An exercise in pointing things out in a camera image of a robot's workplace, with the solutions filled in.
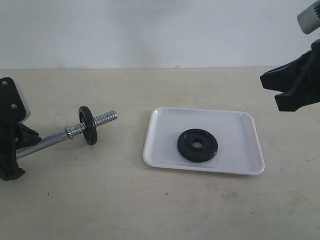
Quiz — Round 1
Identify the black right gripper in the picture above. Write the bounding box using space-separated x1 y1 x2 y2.
260 39 320 112

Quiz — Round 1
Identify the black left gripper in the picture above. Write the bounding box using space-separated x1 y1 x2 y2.
0 122 42 181

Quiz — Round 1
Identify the chrome threaded dumbbell bar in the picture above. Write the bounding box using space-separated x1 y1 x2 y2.
16 110 118 159

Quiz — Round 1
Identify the black weight plate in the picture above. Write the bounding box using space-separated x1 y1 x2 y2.
177 128 219 163

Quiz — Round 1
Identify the white rectangular plastic tray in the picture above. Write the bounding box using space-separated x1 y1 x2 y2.
142 107 265 176

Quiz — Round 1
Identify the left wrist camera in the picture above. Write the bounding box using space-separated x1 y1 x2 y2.
0 77 31 123

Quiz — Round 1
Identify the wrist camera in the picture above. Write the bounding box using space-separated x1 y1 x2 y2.
297 0 320 35
0 77 31 123

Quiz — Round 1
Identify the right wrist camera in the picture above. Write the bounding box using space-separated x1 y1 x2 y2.
297 0 320 35

